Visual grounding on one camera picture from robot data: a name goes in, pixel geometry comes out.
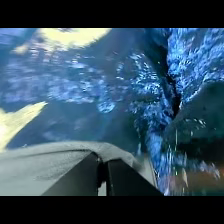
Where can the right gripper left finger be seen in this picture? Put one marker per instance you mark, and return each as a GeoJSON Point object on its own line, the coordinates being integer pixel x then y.
{"type": "Point", "coordinates": [81, 181]}

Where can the grey garment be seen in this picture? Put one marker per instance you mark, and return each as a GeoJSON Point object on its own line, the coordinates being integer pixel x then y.
{"type": "Point", "coordinates": [36, 170]}

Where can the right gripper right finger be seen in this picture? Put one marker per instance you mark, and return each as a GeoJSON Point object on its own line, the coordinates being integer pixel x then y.
{"type": "Point", "coordinates": [128, 181]}

